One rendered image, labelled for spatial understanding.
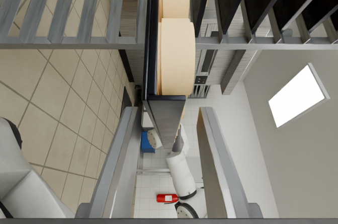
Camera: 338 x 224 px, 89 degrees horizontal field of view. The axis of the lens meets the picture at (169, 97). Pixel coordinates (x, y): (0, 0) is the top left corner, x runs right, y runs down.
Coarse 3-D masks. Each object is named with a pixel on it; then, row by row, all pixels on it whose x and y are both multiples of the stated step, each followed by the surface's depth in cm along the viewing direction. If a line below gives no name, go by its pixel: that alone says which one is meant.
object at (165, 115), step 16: (144, 48) 6; (144, 64) 6; (144, 80) 6; (144, 96) 6; (160, 96) 6; (176, 96) 6; (160, 112) 7; (176, 112) 7; (160, 128) 11; (176, 128) 11
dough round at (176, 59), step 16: (160, 32) 9; (176, 32) 9; (192, 32) 9; (160, 48) 9; (176, 48) 9; (192, 48) 9; (160, 64) 9; (176, 64) 9; (192, 64) 9; (160, 80) 10; (176, 80) 9; (192, 80) 10
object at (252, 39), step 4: (244, 0) 58; (240, 4) 61; (244, 4) 58; (244, 8) 58; (244, 12) 58; (244, 16) 58; (244, 20) 58; (248, 20) 56; (244, 24) 58; (248, 24) 55; (248, 28) 55; (248, 32) 55; (248, 36) 55; (252, 36) 56; (248, 40) 55; (252, 40) 56; (256, 40) 56
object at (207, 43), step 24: (0, 48) 58; (24, 48) 58; (48, 48) 58; (72, 48) 58; (96, 48) 58; (120, 48) 58; (216, 48) 58; (240, 48) 58; (264, 48) 58; (288, 48) 58; (312, 48) 58; (336, 48) 58
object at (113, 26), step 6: (114, 0) 61; (120, 0) 61; (114, 6) 60; (120, 6) 60; (114, 12) 60; (120, 12) 60; (108, 18) 55; (114, 18) 59; (120, 18) 59; (108, 24) 55; (114, 24) 58; (108, 30) 55; (114, 30) 57; (108, 36) 55; (114, 36) 56; (108, 42) 55; (114, 42) 55
